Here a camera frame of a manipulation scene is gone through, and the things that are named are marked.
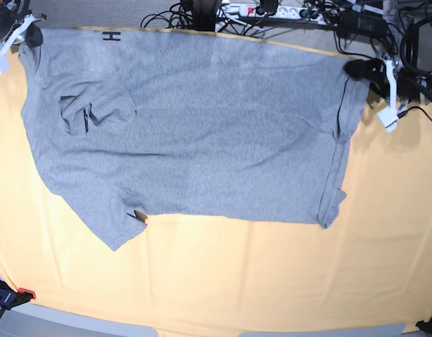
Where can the yellow table cloth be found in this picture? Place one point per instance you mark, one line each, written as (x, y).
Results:
(211, 276)

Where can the blue red clamp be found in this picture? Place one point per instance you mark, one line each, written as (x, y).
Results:
(10, 298)

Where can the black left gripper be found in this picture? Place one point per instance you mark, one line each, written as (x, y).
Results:
(374, 71)

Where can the white power strip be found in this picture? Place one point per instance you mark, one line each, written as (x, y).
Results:
(244, 13)

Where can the grey t-shirt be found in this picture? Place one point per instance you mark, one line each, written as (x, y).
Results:
(124, 125)

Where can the black power adapter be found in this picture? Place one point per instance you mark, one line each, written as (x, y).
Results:
(361, 23)

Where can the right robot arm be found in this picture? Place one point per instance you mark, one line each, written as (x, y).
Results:
(10, 11)

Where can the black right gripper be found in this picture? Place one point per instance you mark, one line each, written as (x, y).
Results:
(26, 31)

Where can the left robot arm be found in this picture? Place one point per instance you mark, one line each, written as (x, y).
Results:
(415, 54)

